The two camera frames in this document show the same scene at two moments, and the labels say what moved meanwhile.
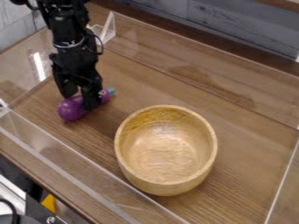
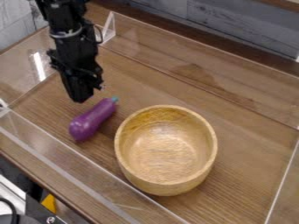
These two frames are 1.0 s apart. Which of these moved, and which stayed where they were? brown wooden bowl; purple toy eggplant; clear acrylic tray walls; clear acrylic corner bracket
Moved: purple toy eggplant
Stayed: clear acrylic tray walls; clear acrylic corner bracket; brown wooden bowl
